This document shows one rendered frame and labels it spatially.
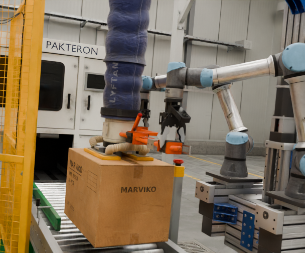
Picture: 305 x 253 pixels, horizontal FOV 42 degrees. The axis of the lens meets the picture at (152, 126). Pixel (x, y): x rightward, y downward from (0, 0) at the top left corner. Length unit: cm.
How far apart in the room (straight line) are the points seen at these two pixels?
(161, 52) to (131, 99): 975
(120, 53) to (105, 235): 92
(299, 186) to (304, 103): 37
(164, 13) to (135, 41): 992
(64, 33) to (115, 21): 880
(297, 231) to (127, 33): 125
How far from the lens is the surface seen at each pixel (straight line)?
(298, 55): 164
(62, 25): 1095
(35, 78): 246
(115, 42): 213
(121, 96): 210
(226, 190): 214
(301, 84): 165
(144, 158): 211
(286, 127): 203
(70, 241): 248
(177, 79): 165
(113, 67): 213
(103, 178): 189
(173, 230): 270
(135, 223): 201
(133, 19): 214
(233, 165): 216
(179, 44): 518
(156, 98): 1171
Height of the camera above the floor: 138
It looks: 3 degrees down
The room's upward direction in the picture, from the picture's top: 5 degrees clockwise
